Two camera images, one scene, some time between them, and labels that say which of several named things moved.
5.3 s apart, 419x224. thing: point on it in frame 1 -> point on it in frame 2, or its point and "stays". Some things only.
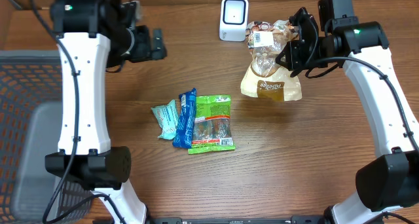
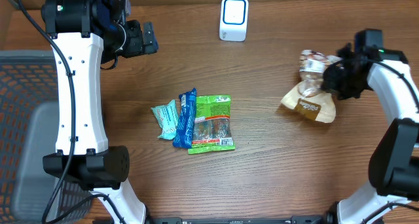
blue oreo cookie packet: [184, 132] stays
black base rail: [224, 219] stays
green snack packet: [212, 129] stays
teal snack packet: [167, 117] stays
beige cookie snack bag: [266, 78] -> [309, 98]
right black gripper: [292, 61] -> [330, 84]
